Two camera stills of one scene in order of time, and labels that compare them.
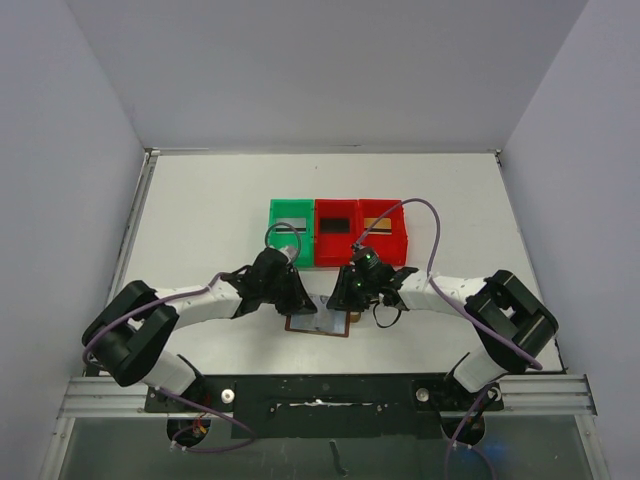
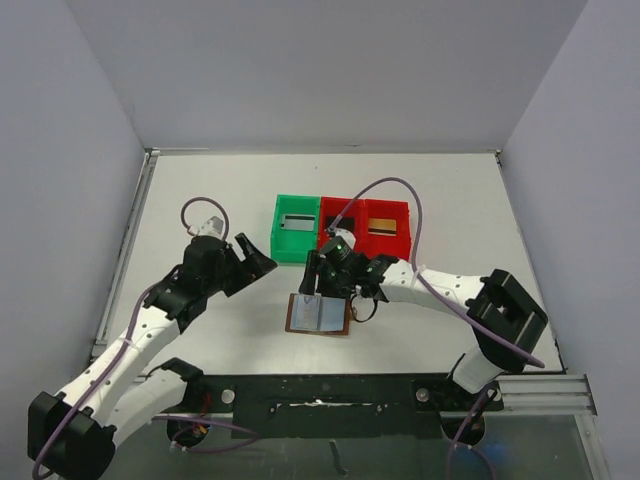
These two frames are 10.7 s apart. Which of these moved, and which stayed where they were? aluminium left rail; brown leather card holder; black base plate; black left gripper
Moved: black left gripper
Stayed: aluminium left rail; black base plate; brown leather card holder
